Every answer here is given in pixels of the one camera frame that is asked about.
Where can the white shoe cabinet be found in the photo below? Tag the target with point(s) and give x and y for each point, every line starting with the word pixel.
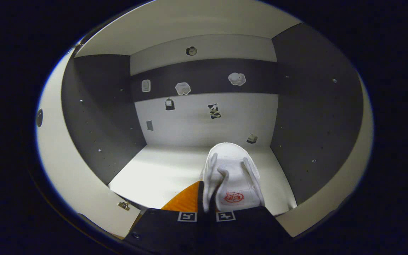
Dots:
pixel 101 117

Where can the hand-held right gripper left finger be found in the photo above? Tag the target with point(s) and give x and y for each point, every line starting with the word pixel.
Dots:
pixel 168 226

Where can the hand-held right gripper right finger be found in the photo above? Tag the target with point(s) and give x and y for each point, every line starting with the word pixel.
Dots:
pixel 246 226

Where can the white shoe cabinet door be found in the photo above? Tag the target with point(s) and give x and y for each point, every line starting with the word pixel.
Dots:
pixel 69 170
pixel 349 191

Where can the white canvas shoe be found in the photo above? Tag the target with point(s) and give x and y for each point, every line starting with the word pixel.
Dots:
pixel 232 170

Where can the white cabinet shelf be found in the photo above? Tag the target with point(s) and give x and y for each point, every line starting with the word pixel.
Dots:
pixel 161 173
pixel 190 21

